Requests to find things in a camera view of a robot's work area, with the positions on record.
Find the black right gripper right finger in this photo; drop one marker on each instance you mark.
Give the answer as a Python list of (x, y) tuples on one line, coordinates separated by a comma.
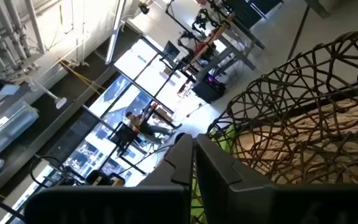
[(228, 193)]

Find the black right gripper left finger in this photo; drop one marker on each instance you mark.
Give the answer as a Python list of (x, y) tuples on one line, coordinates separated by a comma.
[(166, 174)]

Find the green white leek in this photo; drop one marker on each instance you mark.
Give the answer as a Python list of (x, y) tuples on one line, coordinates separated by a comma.
[(225, 137)]

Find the black background robot arm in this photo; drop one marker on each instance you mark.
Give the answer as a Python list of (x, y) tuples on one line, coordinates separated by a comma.
[(201, 21)]

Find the person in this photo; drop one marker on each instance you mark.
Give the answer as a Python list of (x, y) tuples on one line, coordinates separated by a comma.
[(148, 129)]

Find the black mesh chair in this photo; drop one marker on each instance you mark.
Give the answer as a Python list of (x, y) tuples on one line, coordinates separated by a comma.
[(123, 137)]

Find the black computer tower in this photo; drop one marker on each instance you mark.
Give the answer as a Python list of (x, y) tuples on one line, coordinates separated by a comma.
[(208, 89)]

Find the black monitor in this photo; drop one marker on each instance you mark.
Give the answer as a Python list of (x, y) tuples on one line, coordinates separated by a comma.
[(170, 50)]

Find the white ceiling lamp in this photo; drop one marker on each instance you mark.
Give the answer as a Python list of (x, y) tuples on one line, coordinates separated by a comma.
[(60, 102)]

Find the wooden desk with equipment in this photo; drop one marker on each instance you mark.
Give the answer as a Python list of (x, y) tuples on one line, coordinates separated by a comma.
[(228, 53)]

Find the wooden beam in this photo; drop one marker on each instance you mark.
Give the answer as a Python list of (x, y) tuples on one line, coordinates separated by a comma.
[(210, 40)]

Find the long ceiling light fixture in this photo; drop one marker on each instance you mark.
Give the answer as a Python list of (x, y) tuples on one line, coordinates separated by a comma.
[(115, 31)]

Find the black slanted pole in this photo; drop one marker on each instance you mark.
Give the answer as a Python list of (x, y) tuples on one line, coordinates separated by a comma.
[(297, 32)]

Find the clear plastic duct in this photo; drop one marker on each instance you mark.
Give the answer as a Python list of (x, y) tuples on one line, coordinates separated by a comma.
[(5, 127)]

